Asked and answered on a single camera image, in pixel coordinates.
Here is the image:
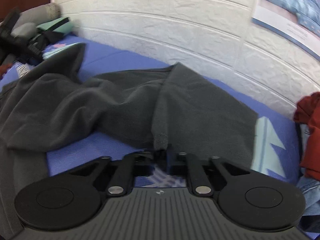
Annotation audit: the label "blue denim garment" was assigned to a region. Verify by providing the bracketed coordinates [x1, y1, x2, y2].
[295, 123, 320, 233]

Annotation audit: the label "dark grey pants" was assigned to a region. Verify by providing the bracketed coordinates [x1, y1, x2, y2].
[1, 43, 258, 239]

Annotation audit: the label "red garment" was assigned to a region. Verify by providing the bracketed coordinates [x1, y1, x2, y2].
[293, 92, 320, 180]

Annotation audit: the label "green folded garment black trim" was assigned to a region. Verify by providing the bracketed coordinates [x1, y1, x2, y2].
[32, 17, 73, 43]

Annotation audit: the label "grey folded garment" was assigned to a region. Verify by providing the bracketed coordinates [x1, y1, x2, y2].
[11, 3, 61, 39]

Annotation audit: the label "bedding advertisement poster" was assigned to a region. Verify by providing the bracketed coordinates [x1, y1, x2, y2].
[252, 0, 319, 60]

